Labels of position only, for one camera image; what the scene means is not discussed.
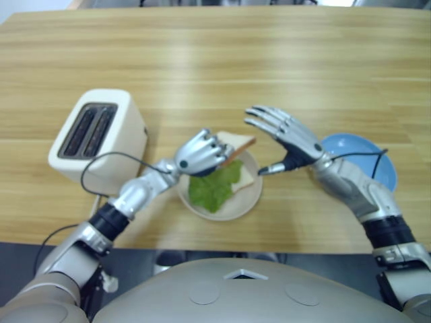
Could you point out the robot body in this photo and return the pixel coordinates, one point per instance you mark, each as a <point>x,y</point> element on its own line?
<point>242,292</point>

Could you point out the cream toaster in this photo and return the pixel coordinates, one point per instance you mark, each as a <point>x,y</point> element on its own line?
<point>97,138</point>

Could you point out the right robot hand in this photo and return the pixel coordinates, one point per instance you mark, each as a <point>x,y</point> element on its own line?
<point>296,134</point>

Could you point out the bread slice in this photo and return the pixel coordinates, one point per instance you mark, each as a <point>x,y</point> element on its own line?
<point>237,143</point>
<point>243,181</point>

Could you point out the beige plate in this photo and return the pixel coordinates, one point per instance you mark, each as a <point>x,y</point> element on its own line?
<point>249,198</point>

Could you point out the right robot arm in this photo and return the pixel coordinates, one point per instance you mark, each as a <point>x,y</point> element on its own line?
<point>370,202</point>

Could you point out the green lettuce leaf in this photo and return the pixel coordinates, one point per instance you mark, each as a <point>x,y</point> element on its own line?
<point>215,185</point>

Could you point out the blue plate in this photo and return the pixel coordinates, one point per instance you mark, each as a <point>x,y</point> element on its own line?
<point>367,158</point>

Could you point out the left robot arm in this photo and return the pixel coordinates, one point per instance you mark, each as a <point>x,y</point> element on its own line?
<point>101,228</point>

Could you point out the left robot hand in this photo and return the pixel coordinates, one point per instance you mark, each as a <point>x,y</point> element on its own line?
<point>195,151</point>

